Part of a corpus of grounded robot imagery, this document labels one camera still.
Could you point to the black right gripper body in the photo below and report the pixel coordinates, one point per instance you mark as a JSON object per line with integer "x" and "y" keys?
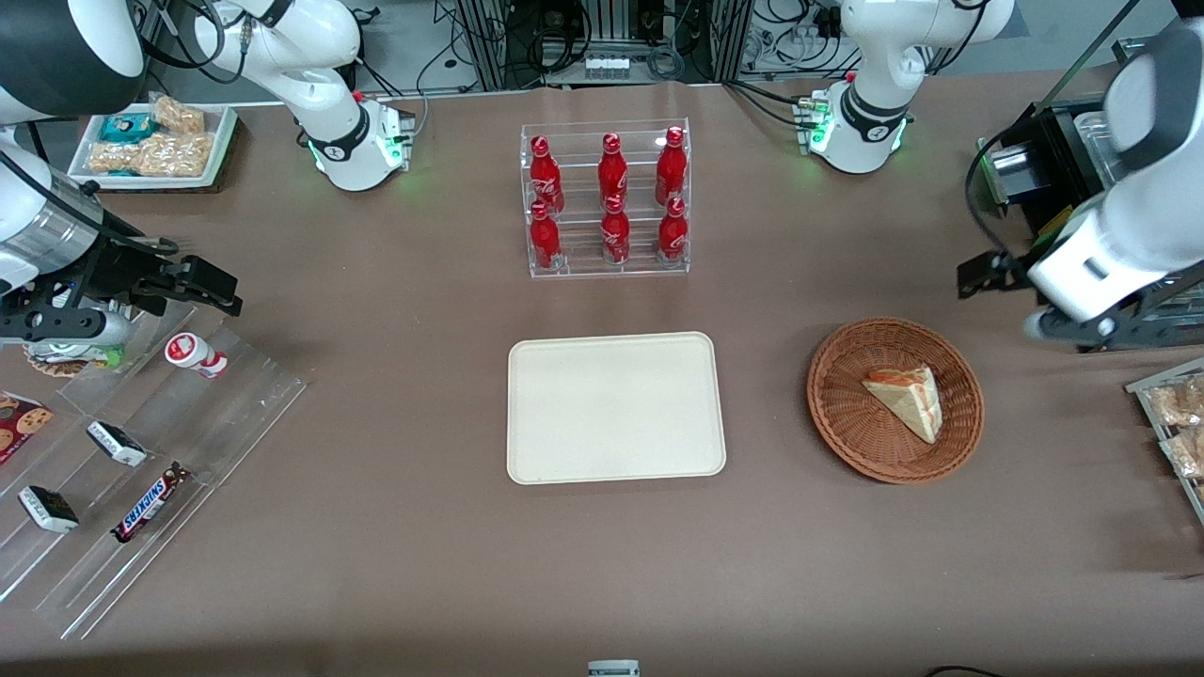
{"x": 120, "y": 266}

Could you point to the triangle sandwich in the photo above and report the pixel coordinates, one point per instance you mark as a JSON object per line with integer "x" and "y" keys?
{"x": 908, "y": 400}

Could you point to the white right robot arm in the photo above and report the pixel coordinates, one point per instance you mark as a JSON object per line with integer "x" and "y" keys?
{"x": 329, "y": 47}

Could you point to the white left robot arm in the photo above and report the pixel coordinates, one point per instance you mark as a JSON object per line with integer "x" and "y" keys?
{"x": 875, "y": 56}

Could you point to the white snack tray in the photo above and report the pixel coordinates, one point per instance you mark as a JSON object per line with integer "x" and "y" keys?
{"x": 221, "y": 141}

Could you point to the grey metal snack tray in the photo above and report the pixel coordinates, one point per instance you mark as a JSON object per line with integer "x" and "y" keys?
{"x": 1140, "y": 393}

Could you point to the brown wicker basket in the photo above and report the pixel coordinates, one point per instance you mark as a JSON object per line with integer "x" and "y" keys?
{"x": 847, "y": 414}

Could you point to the cream plastic tray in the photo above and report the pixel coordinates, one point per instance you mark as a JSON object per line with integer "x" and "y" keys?
{"x": 616, "y": 409}

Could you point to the small white red yogurt bottle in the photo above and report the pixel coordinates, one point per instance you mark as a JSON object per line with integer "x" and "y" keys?
{"x": 188, "y": 351}

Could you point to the small cup with green rim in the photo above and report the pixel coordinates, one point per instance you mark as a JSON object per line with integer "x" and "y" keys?
{"x": 99, "y": 358}

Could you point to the black food warmer machine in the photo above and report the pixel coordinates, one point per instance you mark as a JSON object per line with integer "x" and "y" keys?
{"x": 1025, "y": 169}

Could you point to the clear acrylic stepped shelf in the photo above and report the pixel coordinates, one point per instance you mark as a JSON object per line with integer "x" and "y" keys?
{"x": 235, "y": 414}

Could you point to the large clear nut snack bag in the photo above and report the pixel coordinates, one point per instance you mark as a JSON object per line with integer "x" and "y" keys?
{"x": 165, "y": 155}

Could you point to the teal snack pack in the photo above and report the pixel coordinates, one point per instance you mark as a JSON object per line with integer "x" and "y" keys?
{"x": 127, "y": 127}

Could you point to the clear plastic food container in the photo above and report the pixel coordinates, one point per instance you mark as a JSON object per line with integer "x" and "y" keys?
{"x": 1093, "y": 141}

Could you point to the small clear nut snack bag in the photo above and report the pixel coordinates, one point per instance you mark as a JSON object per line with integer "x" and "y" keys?
{"x": 179, "y": 115}

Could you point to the black white snack bar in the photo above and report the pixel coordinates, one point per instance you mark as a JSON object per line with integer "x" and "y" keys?
{"x": 47, "y": 509}
{"x": 117, "y": 444}

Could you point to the chocolate chip cookie pack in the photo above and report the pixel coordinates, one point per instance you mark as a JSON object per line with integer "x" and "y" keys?
{"x": 23, "y": 423}

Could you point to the clear pastry snack bag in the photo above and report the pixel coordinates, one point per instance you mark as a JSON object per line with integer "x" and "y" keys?
{"x": 1180, "y": 404}
{"x": 1187, "y": 453}

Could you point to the Snickers chocolate bar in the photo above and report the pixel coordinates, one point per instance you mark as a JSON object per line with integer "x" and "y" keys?
{"x": 149, "y": 503}

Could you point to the diagonal grey metal bar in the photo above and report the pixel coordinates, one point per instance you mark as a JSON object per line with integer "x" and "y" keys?
{"x": 1086, "y": 58}

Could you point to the red cola bottle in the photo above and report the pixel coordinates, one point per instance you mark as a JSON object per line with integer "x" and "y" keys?
{"x": 673, "y": 235}
{"x": 615, "y": 235}
{"x": 612, "y": 174}
{"x": 545, "y": 240}
{"x": 545, "y": 179}
{"x": 671, "y": 169}

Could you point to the clear acrylic bottle rack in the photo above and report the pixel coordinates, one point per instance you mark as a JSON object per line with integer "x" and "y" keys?
{"x": 583, "y": 268}

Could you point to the white power strip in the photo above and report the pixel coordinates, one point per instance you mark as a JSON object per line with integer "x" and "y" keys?
{"x": 607, "y": 68}

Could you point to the white grey cylindrical object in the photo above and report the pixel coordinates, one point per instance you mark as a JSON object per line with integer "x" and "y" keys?
{"x": 613, "y": 669}

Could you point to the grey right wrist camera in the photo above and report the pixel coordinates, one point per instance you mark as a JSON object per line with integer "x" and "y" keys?
{"x": 75, "y": 327}

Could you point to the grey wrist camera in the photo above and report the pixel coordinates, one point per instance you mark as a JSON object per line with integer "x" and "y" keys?
{"x": 75, "y": 327}
{"x": 1072, "y": 327}

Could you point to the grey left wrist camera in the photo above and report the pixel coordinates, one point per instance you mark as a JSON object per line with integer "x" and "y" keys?
{"x": 1072, "y": 327}

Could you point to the aluminium frame rack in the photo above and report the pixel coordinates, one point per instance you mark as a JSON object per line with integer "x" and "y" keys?
{"x": 489, "y": 38}

